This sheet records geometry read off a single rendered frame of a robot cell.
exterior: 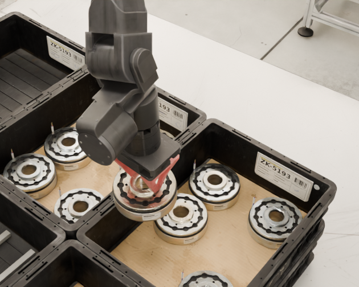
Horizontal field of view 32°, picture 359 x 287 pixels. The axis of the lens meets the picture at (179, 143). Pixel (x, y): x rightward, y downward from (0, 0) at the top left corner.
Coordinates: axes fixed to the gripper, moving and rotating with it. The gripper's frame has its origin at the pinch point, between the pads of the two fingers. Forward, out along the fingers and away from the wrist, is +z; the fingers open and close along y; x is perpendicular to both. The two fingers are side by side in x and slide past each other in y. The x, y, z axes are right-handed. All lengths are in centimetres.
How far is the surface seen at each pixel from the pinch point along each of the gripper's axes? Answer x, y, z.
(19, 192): -11.0, -21.5, 10.8
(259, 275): 3.4, 20.9, 11.8
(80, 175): 4.0, -23.7, 22.4
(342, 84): 163, -36, 122
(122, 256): -4.7, -3.2, 21.3
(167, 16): 149, -131, 122
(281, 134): 54, -6, 40
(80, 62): 25, -45, 18
